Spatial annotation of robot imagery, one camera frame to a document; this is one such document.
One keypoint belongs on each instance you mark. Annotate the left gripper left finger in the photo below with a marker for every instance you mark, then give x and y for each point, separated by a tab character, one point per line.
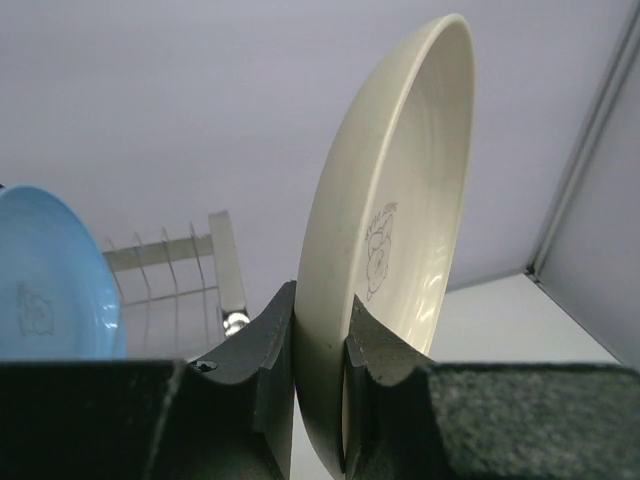
227	416

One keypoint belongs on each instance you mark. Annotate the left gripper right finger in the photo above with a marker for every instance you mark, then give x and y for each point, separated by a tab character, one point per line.
409	417

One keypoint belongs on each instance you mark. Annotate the cream plate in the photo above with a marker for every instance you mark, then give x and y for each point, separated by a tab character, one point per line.
385	217

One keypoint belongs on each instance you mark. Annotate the light blue round plate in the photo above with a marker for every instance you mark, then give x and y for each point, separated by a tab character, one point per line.
59	300

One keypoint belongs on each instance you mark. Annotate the steel two-tier dish rack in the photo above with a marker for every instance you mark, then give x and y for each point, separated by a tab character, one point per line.
181	296

